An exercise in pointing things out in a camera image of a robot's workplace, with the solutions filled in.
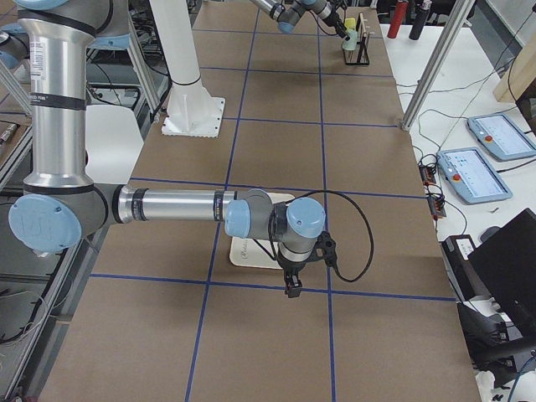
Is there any white chair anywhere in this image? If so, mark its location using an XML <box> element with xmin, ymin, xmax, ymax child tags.
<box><xmin>85</xmin><ymin>105</ymin><xmax>143</xmax><ymax>184</ymax></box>

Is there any black bottle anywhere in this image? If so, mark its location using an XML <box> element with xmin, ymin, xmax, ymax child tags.
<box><xmin>409</xmin><ymin>0</ymin><xmax>432</xmax><ymax>40</ymax></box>

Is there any cream rabbit tray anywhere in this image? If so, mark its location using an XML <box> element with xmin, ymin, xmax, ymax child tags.
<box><xmin>229</xmin><ymin>192</ymin><xmax>295</xmax><ymax>271</ymax></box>

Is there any aluminium frame post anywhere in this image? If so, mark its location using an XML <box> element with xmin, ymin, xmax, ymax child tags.
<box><xmin>400</xmin><ymin>0</ymin><xmax>475</xmax><ymax>131</ymax></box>

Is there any red bottle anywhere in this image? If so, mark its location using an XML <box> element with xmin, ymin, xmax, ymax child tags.
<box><xmin>387</xmin><ymin>0</ymin><xmax>409</xmax><ymax>39</ymax></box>

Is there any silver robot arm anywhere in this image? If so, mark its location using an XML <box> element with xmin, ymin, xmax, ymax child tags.
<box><xmin>251</xmin><ymin>0</ymin><xmax>350</xmax><ymax>40</ymax></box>
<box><xmin>8</xmin><ymin>1</ymin><xmax>325</xmax><ymax>297</ymax></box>

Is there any yellow cup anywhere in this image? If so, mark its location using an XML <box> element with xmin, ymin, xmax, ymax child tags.
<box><xmin>344</xmin><ymin>18</ymin><xmax>357</xmax><ymax>35</ymax></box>

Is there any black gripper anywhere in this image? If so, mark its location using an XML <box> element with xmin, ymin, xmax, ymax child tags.
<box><xmin>322</xmin><ymin>8</ymin><xmax>350</xmax><ymax>39</ymax></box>
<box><xmin>276</xmin><ymin>251</ymin><xmax>307</xmax><ymax>297</ymax></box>

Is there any pale green cup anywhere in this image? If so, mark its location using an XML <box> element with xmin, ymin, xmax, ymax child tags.
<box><xmin>342</xmin><ymin>29</ymin><xmax>358</xmax><ymax>52</ymax></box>

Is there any orange black circuit board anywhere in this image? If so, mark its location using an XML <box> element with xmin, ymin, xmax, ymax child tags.
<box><xmin>418</xmin><ymin>163</ymin><xmax>437</xmax><ymax>186</ymax></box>

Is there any teach pendant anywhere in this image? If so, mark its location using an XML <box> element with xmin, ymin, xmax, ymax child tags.
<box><xmin>467</xmin><ymin>113</ymin><xmax>535</xmax><ymax>162</ymax></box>
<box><xmin>436</xmin><ymin>147</ymin><xmax>513</xmax><ymax>204</ymax></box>

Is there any black wire cup rack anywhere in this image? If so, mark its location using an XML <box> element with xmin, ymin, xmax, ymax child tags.
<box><xmin>341</xmin><ymin>13</ymin><xmax>371</xmax><ymax>66</ymax></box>

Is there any far teach pendant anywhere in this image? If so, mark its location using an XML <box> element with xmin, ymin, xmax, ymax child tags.
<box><xmin>467</xmin><ymin>113</ymin><xmax>535</xmax><ymax>162</ymax></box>

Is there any black box with label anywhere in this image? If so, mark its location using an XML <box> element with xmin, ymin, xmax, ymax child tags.
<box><xmin>440</xmin><ymin>234</ymin><xmax>491</xmax><ymax>301</ymax></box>

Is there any near teach pendant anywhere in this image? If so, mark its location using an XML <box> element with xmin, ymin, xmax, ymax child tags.
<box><xmin>436</xmin><ymin>147</ymin><xmax>513</xmax><ymax>204</ymax></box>

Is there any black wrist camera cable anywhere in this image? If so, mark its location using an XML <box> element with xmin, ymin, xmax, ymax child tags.
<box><xmin>292</xmin><ymin>189</ymin><xmax>376</xmax><ymax>282</ymax></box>

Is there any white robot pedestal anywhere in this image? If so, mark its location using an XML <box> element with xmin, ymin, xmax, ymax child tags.
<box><xmin>150</xmin><ymin>0</ymin><xmax>225</xmax><ymax>137</ymax></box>

